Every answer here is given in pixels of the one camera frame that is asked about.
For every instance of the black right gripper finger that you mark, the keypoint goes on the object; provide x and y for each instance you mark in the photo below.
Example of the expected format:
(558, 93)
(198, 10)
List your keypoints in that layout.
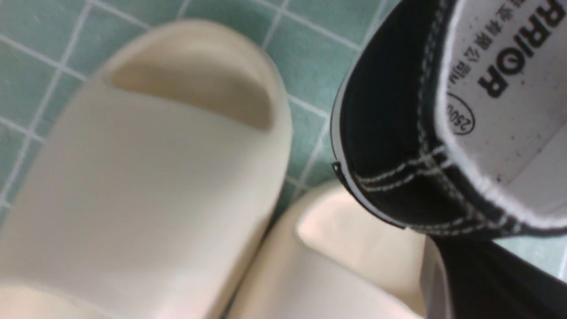
(481, 280)

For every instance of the black canvas sneaker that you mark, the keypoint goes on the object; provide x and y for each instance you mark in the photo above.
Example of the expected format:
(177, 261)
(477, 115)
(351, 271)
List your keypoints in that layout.
(452, 122)

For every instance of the right cream foam slide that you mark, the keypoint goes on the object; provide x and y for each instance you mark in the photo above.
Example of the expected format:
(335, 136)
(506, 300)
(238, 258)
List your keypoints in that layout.
(328, 258)

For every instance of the cream foam slide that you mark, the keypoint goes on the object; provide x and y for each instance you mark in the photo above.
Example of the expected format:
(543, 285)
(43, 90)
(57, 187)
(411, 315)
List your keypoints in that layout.
(156, 185)
(328, 258)

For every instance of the left cream foam slide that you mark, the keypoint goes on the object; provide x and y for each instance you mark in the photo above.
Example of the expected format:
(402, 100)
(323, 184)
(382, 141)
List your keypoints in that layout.
(156, 185)

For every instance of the green checkered tablecloth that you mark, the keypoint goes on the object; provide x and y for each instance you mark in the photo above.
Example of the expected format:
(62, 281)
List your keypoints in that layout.
(49, 47)

